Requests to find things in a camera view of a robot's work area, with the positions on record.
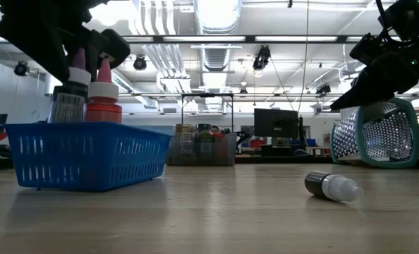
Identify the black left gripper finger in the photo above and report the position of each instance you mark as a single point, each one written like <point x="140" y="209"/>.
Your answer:
<point x="95" y="53"/>
<point x="50" y="58"/>

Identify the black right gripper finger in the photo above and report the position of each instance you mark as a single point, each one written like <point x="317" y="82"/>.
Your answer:
<point x="368" y="90"/>

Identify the dark bottle pink tip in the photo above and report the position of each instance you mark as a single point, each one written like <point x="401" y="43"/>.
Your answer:
<point x="68" y="106"/>

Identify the red squeeze bottle white cap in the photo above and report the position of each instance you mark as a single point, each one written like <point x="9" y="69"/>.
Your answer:
<point x="103" y="109"/>

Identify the blue plastic basket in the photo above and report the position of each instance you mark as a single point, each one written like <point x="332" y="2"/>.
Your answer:
<point x="72" y="128"/>

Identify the dark small dropper bottle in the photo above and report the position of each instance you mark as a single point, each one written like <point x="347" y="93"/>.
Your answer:
<point x="336" y="187"/>

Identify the black ceiling spotlight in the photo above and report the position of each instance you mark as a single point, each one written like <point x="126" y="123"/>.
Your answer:
<point x="21" y="68"/>
<point x="323" y="89"/>
<point x="139" y="63"/>

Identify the teal steel box grater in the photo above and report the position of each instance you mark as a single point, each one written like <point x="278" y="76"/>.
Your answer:
<point x="350" y="141"/>

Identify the blue background storage bin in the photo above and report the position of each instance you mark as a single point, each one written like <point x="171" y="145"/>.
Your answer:
<point x="311" y="142"/>

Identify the black curved clamp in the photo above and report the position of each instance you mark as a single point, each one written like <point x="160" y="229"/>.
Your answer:
<point x="302" y="152"/>

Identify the dark background monitor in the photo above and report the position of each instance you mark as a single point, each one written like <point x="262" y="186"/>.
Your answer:
<point x="276" y="123"/>

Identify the red background storage bin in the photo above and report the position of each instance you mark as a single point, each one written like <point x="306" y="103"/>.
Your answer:
<point x="257" y="143"/>

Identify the person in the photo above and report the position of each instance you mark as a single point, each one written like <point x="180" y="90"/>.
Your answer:
<point x="215" y="129"/>

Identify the translucent grey plastic bin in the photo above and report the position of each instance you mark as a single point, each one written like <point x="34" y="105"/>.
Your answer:
<point x="202" y="155"/>

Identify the black overhead camera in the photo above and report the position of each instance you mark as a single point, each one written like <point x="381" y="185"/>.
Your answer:
<point x="262" y="58"/>

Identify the round ventilation duct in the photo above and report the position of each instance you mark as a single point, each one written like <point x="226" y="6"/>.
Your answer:
<point x="218" y="21"/>

